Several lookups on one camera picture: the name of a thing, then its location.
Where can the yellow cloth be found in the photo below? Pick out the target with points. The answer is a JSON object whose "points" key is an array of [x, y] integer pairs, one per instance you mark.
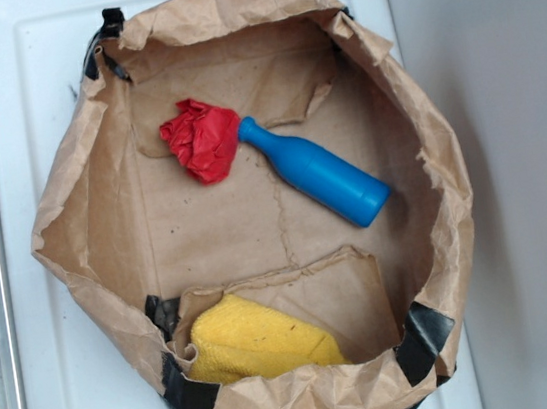
{"points": [[238, 338]]}

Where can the red crumpled cloth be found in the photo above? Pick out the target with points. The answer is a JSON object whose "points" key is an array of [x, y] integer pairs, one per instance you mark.
{"points": [[204, 138]]}

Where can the blue plastic bottle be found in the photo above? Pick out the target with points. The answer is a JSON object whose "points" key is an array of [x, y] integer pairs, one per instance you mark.
{"points": [[319, 174]]}

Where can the brown paper bag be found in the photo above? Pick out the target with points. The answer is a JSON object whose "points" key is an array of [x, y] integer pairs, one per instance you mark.
{"points": [[145, 250]]}

